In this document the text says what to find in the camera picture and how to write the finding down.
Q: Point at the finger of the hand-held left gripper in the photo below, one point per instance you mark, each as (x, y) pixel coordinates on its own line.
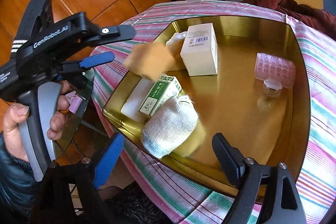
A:
(97, 59)
(120, 32)

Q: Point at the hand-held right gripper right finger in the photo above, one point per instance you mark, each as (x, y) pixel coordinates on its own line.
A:
(228, 158)

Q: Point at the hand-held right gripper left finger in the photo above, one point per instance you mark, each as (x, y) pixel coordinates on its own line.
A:
(110, 158)

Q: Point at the small yellow sponge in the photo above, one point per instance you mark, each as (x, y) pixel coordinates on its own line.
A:
(147, 60)

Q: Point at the gold tin box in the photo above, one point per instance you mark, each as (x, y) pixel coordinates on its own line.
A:
(236, 108)

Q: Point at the white rectangular block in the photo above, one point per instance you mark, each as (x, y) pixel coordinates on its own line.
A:
(134, 103)

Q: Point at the green white box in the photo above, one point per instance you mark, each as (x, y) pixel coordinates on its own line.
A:
(157, 95)

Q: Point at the white cardboard box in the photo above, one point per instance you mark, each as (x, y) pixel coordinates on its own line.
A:
(199, 56)

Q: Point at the clear plastic cap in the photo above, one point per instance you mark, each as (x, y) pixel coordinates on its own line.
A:
(271, 85)

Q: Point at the person's left forearm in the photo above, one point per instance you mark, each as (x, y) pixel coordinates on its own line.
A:
(13, 182)

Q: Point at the person's left hand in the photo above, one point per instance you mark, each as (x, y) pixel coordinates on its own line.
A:
(14, 121)

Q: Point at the glass side table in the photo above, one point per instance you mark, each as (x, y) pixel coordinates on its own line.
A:
(76, 129)

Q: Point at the pink small packet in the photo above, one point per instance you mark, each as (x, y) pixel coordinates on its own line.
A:
(74, 103)

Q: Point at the dark fuzzy rug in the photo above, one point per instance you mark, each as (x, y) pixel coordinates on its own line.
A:
(136, 205)

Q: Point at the dark red jacket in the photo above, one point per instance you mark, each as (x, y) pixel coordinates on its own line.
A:
(288, 6)

